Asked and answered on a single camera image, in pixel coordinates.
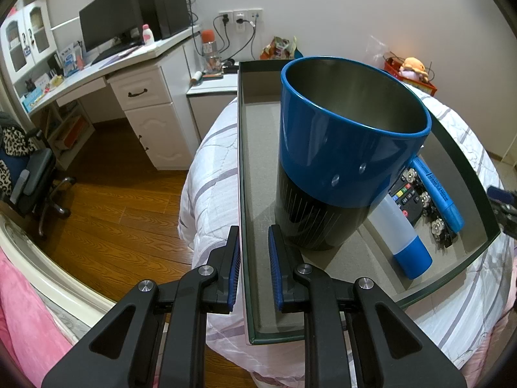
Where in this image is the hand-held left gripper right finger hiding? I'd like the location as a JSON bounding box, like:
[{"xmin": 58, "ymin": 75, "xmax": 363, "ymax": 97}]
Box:
[{"xmin": 268, "ymin": 224, "xmax": 468, "ymax": 388}]

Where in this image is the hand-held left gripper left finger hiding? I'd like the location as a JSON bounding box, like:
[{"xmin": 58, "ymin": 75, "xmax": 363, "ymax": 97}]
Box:
[{"xmin": 40, "ymin": 225, "xmax": 240, "ymax": 388}]

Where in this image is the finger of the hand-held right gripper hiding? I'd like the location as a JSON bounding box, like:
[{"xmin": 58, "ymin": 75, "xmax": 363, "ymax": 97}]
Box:
[{"xmin": 487, "ymin": 185, "xmax": 517, "ymax": 240}]

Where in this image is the dark green tray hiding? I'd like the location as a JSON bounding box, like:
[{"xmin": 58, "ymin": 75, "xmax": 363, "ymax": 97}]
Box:
[{"xmin": 236, "ymin": 60, "xmax": 501, "ymax": 346}]

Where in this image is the blue bar with metal wheels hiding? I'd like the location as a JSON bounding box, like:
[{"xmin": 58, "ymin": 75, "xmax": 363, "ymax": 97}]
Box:
[{"xmin": 408, "ymin": 157, "xmax": 464, "ymax": 249}]

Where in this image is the black remote control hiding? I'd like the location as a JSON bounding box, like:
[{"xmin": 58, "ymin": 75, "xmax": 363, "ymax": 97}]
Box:
[{"xmin": 388, "ymin": 166, "xmax": 429, "ymax": 227}]

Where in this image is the translucent tube with blue cap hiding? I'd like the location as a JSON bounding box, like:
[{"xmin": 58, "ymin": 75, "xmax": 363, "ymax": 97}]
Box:
[{"xmin": 365, "ymin": 194, "xmax": 434, "ymax": 280}]

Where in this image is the blue and black round bin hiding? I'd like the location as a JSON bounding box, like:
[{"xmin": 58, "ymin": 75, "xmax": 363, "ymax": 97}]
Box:
[{"xmin": 275, "ymin": 57, "xmax": 433, "ymax": 251}]

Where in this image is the white striped bedspread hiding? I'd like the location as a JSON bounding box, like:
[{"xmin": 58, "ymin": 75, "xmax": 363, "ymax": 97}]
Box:
[{"xmin": 178, "ymin": 85, "xmax": 517, "ymax": 376}]

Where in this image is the red basket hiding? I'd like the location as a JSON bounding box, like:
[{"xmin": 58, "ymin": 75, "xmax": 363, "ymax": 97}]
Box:
[{"xmin": 384, "ymin": 57, "xmax": 439, "ymax": 95}]

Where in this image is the orange plush toy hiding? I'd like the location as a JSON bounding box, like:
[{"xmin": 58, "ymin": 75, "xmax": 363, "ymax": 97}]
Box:
[{"xmin": 400, "ymin": 57, "xmax": 429, "ymax": 82}]

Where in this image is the white nightstand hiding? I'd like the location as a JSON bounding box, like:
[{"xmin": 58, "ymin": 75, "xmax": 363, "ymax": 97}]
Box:
[{"xmin": 186, "ymin": 70, "xmax": 240, "ymax": 146}]

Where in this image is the white desk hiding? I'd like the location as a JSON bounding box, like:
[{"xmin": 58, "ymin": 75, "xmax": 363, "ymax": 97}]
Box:
[{"xmin": 22, "ymin": 24, "xmax": 203, "ymax": 170}]

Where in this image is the clear plastic bag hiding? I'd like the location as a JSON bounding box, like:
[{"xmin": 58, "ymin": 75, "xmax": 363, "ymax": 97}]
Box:
[{"xmin": 365, "ymin": 34, "xmax": 398, "ymax": 65}]

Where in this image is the pink blanket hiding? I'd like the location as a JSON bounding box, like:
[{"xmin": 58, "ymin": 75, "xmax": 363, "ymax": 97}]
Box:
[{"xmin": 0, "ymin": 246, "xmax": 75, "ymax": 388}]

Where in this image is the clear bottle with orange cap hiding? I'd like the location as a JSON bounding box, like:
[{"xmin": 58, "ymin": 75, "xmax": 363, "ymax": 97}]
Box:
[{"xmin": 201, "ymin": 29, "xmax": 223, "ymax": 74}]

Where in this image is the office chair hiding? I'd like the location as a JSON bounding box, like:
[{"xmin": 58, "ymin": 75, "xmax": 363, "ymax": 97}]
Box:
[{"xmin": 0, "ymin": 111, "xmax": 77, "ymax": 237}]

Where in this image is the colourful snack bag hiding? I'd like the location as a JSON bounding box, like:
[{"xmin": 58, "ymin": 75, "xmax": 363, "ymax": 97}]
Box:
[{"xmin": 260, "ymin": 36, "xmax": 297, "ymax": 61}]

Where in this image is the black keyboard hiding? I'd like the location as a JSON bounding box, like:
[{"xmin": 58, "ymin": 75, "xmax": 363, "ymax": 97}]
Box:
[{"xmin": 91, "ymin": 44, "xmax": 135, "ymax": 65}]

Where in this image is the leopard print garment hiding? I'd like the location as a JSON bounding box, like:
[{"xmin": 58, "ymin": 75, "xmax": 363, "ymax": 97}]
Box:
[{"xmin": 0, "ymin": 125, "xmax": 39, "ymax": 199}]

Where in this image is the black computer tower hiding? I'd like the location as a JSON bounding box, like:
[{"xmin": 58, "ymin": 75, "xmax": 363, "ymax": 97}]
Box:
[{"xmin": 135, "ymin": 0, "xmax": 191, "ymax": 39}]

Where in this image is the black computer monitor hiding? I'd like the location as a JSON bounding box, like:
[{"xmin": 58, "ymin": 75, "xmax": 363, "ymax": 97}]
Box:
[{"xmin": 78, "ymin": 0, "xmax": 144, "ymax": 53}]

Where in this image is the white hutch cabinet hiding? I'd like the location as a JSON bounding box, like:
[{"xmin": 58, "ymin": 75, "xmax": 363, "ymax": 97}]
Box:
[{"xmin": 0, "ymin": 0, "xmax": 57, "ymax": 85}]

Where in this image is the white bed frame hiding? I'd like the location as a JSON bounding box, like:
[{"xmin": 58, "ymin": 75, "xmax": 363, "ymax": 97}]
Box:
[{"xmin": 0, "ymin": 210, "xmax": 118, "ymax": 346}]

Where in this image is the black power cable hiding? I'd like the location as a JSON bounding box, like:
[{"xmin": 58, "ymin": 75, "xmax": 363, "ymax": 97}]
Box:
[{"xmin": 224, "ymin": 18, "xmax": 259, "ymax": 63}]

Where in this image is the white wall outlet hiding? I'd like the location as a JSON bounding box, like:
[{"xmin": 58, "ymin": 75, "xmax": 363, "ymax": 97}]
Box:
[{"xmin": 219, "ymin": 8, "xmax": 263, "ymax": 31}]

